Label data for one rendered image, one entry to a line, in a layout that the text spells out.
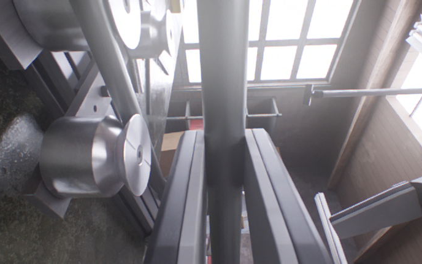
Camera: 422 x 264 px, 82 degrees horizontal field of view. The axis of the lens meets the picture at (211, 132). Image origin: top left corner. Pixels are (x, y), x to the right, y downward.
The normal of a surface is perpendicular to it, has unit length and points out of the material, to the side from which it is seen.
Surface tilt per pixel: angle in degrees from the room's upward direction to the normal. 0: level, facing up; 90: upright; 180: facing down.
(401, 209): 90
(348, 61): 90
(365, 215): 90
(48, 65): 90
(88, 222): 0
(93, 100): 0
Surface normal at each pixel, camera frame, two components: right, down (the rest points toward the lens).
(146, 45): 0.00, 0.72
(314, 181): -0.04, -0.67
